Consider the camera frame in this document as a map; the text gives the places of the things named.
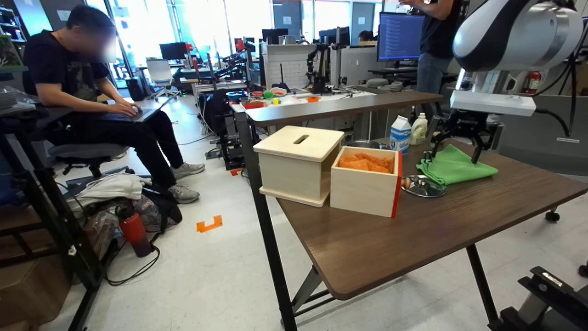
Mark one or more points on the black backpack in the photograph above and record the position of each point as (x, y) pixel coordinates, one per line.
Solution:
(162, 208)

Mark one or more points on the red bottle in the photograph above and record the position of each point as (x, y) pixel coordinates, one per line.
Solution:
(134, 232)

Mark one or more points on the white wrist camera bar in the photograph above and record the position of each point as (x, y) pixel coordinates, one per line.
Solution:
(489, 104)

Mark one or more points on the seated person in black shirt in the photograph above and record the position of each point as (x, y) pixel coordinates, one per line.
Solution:
(55, 61)

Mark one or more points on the grey laptop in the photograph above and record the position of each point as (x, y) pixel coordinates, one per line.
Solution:
(143, 113)

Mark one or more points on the blue screen monitor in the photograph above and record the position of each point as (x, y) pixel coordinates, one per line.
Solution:
(397, 37)

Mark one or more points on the black metal rack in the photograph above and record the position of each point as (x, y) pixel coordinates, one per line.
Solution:
(64, 232)

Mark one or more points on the white panel board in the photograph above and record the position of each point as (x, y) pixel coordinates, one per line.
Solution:
(287, 65)

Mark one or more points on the orange floor tape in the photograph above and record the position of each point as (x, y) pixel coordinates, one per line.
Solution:
(202, 227)

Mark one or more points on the white chair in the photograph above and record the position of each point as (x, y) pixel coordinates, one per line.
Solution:
(158, 70)

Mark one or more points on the standing person in dark shirt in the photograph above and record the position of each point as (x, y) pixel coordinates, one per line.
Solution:
(437, 43)

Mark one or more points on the dark raised desk shelf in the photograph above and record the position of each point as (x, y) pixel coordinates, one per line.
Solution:
(342, 105)

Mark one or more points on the brown cardboard box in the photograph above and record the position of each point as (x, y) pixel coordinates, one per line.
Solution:
(29, 295)

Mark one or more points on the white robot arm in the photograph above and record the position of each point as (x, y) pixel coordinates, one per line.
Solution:
(520, 37)

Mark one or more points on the grey cloth pile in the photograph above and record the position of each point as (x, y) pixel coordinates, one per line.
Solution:
(110, 184)

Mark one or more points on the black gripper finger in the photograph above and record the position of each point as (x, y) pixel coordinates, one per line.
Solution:
(441, 148)
(481, 148)

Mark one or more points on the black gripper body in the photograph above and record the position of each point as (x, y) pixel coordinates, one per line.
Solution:
(474, 126)

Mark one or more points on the black office chair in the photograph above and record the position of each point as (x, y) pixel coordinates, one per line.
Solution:
(85, 153)

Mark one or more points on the black computer monitor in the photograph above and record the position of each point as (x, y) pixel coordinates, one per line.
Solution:
(173, 50)
(333, 37)
(274, 36)

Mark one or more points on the green cloth towel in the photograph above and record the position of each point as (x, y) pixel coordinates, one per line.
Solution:
(456, 168)

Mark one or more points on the pale wooden box with slot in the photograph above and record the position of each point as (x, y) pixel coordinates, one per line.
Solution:
(294, 166)

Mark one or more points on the black metal table frame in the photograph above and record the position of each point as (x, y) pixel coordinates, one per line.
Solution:
(272, 245)

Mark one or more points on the plastic bottle blue label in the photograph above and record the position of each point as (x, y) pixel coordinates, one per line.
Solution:
(401, 137)

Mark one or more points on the wooden drawer box red front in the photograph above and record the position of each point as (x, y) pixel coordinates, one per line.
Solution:
(360, 186)

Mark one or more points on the black background robot stand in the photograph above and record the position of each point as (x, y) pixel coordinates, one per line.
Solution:
(316, 67)

